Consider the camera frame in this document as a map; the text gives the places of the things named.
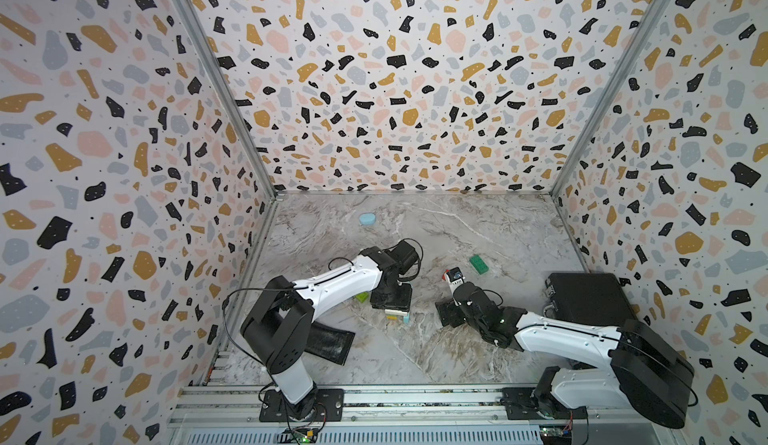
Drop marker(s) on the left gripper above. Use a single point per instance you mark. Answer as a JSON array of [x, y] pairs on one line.
[[404, 304]]

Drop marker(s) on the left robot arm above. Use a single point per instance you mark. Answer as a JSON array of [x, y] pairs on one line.
[[278, 327]]

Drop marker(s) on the black hard case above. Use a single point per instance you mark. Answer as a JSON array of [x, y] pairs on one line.
[[587, 298]]

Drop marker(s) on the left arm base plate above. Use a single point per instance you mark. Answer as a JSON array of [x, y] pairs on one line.
[[322, 405]]

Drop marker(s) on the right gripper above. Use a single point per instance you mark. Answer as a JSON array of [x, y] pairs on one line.
[[447, 306]]

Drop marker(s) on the light blue round puck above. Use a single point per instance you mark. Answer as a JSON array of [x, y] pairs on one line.
[[367, 219]]

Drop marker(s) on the dark green long lego brick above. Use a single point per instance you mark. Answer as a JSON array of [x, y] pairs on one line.
[[478, 264]]

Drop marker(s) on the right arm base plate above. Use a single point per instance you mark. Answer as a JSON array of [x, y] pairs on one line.
[[525, 403]]

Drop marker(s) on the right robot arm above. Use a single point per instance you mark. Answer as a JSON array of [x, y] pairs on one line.
[[626, 367]]

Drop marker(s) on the aluminium frame rail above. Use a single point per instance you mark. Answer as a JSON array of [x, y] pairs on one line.
[[411, 414]]

